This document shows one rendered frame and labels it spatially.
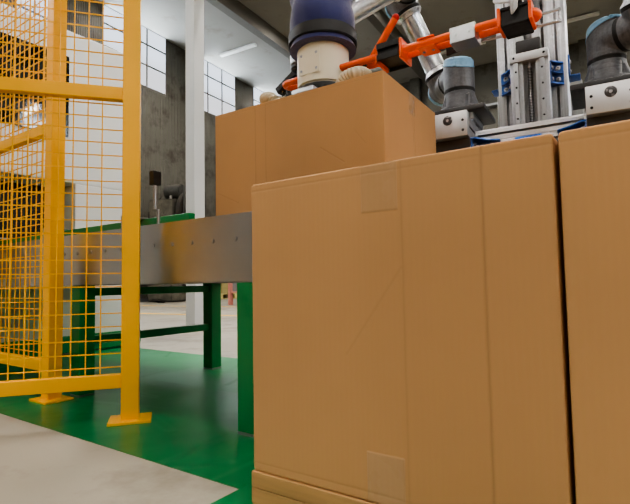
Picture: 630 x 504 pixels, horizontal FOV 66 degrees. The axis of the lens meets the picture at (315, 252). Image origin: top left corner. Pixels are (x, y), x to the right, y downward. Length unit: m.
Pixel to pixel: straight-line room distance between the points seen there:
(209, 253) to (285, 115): 0.46
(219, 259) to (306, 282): 0.78
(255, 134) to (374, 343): 1.06
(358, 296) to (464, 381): 0.15
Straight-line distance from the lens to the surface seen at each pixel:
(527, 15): 1.47
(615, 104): 1.79
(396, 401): 0.59
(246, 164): 1.55
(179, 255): 1.52
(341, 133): 1.36
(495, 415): 0.55
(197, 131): 4.65
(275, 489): 0.72
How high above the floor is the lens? 0.40
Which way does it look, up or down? 4 degrees up
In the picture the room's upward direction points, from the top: 1 degrees counter-clockwise
